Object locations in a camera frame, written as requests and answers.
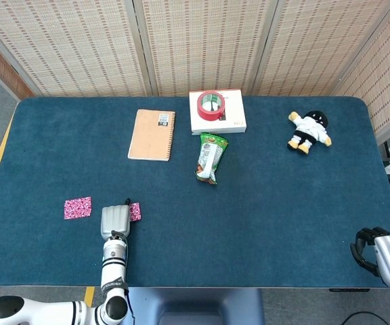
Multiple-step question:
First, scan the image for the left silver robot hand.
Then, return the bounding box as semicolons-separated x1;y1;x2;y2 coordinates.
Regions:
100;198;132;242

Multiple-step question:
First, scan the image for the pink patterned block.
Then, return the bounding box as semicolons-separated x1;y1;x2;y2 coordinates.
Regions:
129;202;142;223
63;196;93;221

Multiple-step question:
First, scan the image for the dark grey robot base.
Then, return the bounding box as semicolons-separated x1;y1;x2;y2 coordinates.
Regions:
127;287;265;325

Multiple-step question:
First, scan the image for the brown spiral notebook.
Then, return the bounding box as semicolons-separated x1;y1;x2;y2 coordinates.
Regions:
127;108;176;162

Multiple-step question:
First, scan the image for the green snack bag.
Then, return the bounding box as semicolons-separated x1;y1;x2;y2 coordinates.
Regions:
194;132;230;186

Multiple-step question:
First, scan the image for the blue felt table mat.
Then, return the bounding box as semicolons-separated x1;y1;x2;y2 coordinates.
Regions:
0;96;390;288

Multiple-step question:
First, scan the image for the red tape roll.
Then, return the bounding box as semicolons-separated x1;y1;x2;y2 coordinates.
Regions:
196;90;227;121

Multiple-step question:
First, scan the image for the black and white plush doll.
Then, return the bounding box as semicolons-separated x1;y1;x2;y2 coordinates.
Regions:
286;110;333;156

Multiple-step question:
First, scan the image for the white flat box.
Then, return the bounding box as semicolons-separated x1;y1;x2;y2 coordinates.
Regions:
188;89;248;136

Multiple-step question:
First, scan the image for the woven bamboo screen panel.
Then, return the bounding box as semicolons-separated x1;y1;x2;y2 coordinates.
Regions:
0;0;148;98
133;0;279;98
330;0;390;136
252;0;390;98

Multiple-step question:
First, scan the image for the brown woven screen panel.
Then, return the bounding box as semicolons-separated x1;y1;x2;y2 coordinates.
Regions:
0;28;35;101

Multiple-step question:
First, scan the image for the black floor cable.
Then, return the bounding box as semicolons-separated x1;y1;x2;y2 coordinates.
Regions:
342;310;390;325

